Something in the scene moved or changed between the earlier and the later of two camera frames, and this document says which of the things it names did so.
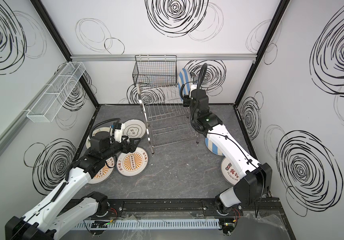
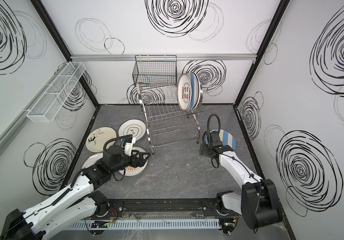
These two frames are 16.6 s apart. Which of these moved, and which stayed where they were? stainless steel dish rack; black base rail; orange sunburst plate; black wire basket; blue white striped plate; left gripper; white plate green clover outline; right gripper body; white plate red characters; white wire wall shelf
Moved: blue white striped plate; left gripper; right gripper body; white plate red characters
Stayed: white plate green clover outline; orange sunburst plate; black base rail; white wire wall shelf; black wire basket; stainless steel dish rack
